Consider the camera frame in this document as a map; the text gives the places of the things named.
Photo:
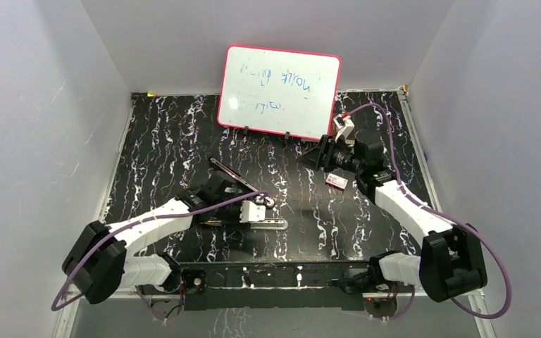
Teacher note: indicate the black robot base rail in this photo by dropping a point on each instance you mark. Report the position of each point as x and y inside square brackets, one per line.
[275, 284]

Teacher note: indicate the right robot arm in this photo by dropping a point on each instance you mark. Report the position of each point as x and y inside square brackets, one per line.
[451, 262]

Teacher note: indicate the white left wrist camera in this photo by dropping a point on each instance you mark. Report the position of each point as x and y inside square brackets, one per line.
[251, 212]

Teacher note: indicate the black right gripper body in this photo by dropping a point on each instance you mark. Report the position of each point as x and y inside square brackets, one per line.
[337, 155]

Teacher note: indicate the pink framed whiteboard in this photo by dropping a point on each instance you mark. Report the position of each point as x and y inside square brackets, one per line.
[278, 91]

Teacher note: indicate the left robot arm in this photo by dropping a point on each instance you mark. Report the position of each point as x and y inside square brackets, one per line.
[105, 256]

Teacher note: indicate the red white staple box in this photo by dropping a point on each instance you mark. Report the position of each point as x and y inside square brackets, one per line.
[336, 181]

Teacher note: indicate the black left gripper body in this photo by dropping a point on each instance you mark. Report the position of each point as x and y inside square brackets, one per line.
[228, 213]

